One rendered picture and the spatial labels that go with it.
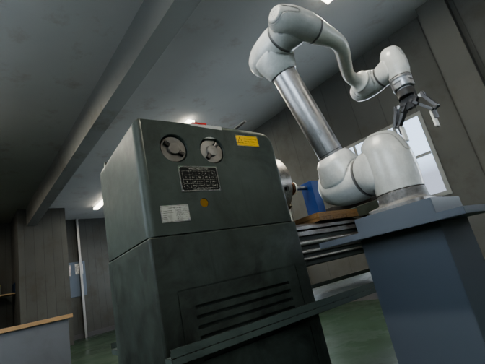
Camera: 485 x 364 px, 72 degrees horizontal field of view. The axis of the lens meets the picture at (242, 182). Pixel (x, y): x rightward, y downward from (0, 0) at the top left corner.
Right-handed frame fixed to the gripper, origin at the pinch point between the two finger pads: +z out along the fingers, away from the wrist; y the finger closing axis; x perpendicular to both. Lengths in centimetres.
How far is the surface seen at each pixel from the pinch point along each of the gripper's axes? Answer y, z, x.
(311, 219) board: -49, 23, -26
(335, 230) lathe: -47, 30, -14
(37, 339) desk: -214, 52, -131
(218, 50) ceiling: -216, -225, 68
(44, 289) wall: -881, -24, -91
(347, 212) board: -45, 23, -4
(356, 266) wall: -270, 64, 268
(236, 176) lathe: -34, 6, -73
